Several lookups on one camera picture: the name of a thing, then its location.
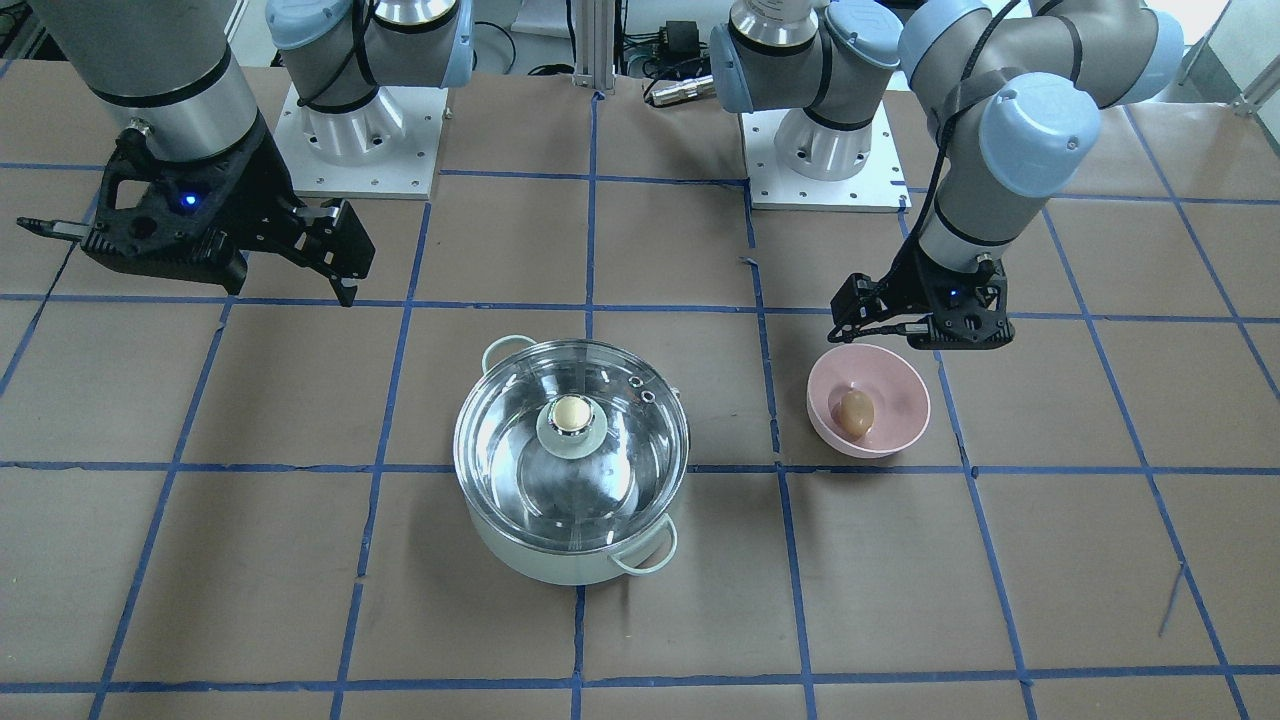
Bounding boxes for pale green cooking pot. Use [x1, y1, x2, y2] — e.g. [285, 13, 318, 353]
[453, 334, 691, 587]

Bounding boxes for silver cylindrical connector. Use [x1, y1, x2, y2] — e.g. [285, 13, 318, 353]
[643, 76, 716, 108]

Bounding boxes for beige egg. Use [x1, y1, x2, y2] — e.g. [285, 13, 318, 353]
[835, 388, 876, 438]

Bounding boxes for glass pot lid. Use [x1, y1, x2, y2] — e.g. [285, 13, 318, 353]
[453, 340, 690, 553]

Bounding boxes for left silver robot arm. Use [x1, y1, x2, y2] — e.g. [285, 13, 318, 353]
[709, 1, 1184, 350]

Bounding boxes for black power adapter background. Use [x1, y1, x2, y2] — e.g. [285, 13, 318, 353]
[659, 20, 701, 61]

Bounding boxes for aluminium frame post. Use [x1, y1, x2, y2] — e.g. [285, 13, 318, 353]
[570, 1, 620, 95]

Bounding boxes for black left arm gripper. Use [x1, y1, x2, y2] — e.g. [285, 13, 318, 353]
[827, 240, 1012, 350]

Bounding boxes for pink plastic bowl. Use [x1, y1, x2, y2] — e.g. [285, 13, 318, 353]
[805, 345, 932, 459]

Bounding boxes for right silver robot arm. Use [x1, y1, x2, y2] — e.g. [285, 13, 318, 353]
[17, 1, 474, 307]

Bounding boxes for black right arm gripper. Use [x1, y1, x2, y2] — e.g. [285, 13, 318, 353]
[15, 117, 376, 307]

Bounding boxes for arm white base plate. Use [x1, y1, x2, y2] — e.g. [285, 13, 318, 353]
[273, 87, 449, 201]
[739, 104, 911, 213]

